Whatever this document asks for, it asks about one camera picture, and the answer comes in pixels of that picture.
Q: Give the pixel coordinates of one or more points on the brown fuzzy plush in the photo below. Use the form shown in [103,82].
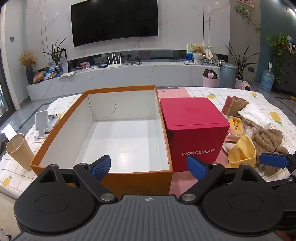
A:
[266,139]

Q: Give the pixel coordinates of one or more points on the pink photo frame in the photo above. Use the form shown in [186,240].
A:
[84,64]

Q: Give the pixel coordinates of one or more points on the blue water bottle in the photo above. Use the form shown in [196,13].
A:
[267,81]

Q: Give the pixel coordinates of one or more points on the brown pink sponge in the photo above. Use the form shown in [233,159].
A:
[235,105]

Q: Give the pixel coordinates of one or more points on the pink bin with black bag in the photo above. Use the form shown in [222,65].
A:
[210,81]

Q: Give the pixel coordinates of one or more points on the white router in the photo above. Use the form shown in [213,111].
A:
[114,64]

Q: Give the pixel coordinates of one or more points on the lemon printed mat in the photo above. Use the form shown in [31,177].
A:
[254,104]

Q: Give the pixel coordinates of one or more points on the yellow packet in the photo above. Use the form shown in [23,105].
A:
[235,125]

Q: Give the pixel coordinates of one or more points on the yellow cloth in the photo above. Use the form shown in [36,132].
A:
[242,150]

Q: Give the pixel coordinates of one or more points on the blue white snack bag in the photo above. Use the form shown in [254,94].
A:
[50,74]

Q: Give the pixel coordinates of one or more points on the glass balcony door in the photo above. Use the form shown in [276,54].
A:
[4,92]

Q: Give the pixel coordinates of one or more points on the brown paper cup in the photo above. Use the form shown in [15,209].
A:
[19,150]

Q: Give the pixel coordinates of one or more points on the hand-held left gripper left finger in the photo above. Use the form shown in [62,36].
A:
[100,168]

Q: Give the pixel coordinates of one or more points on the hanging vine plant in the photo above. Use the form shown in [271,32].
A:
[247,14]

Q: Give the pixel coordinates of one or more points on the red box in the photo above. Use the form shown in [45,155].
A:
[194,129]

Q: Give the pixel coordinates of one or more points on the green plant in glass vase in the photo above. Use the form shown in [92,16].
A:
[56,53]

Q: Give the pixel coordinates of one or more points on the black television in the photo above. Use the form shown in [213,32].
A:
[115,20]

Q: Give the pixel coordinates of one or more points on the dark vase with dried flowers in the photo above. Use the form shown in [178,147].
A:
[29,74]

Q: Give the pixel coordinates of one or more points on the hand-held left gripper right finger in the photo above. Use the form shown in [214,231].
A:
[196,168]

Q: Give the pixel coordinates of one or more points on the white tissue paper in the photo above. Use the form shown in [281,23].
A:
[254,114]

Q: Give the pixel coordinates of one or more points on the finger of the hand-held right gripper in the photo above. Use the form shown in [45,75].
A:
[272,160]

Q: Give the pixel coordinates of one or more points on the tall leafy potted plant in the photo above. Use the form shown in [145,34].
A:
[240,62]

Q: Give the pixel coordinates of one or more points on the brown snack bag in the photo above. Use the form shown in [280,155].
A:
[39,77]

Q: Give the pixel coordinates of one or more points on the bushy plant on cabinet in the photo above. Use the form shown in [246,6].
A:
[278,44]

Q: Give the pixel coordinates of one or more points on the white phone stand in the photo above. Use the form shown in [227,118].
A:
[41,122]

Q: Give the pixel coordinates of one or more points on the pink bag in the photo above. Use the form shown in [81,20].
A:
[239,83]

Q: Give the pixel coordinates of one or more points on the grey trash can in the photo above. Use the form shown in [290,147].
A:
[227,76]

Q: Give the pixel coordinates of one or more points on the dark cabinet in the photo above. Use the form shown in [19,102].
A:
[289,71]

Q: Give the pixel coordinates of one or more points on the white marble tv console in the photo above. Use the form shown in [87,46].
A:
[138,74]

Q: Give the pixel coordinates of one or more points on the orange cardboard box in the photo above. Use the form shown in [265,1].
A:
[129,139]

